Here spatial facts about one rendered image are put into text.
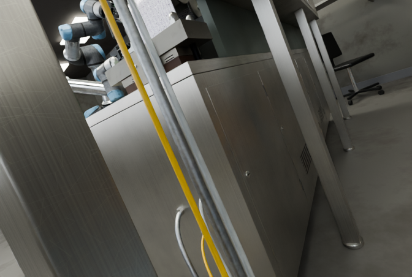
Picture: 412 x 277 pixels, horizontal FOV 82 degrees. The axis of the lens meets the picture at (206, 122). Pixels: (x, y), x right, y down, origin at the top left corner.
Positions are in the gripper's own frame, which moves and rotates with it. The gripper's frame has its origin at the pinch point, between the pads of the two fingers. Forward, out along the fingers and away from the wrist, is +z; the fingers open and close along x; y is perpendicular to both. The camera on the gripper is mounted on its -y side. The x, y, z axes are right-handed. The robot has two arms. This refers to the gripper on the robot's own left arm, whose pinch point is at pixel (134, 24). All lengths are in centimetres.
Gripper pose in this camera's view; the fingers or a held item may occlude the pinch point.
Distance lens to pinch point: 126.5
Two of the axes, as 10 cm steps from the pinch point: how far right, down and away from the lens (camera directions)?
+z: 8.5, 3.7, -3.7
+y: 2.1, -8.9, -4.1
